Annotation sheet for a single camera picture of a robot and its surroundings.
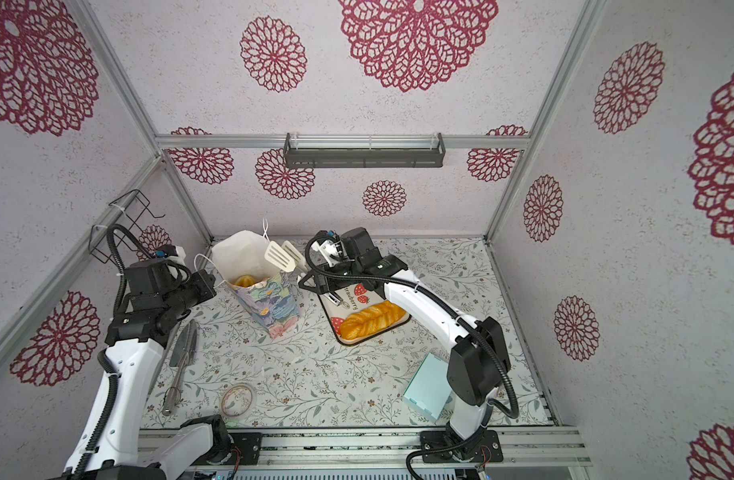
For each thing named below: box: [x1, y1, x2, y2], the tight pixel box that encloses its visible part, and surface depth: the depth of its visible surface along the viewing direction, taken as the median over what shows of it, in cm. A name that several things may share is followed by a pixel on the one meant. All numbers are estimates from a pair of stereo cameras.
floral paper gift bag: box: [212, 230, 299, 339], surface depth 88 cm
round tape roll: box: [221, 384, 253, 417], surface depth 83 cm
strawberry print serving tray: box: [318, 284, 411, 345], surface depth 97 cm
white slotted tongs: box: [264, 240, 308, 274], surface depth 74 cm
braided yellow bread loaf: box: [339, 301, 406, 340], surface depth 95 cm
